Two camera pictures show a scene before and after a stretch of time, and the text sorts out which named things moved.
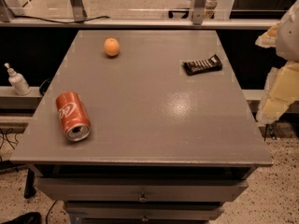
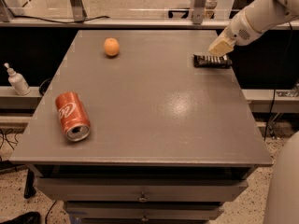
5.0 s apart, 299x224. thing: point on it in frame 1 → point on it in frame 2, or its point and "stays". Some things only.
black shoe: [30, 217] stays
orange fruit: [111, 47] stays
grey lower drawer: [145, 210] stays
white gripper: [290, 38] → [239, 32]
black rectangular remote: [203, 65] → [206, 61]
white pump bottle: [18, 81] stays
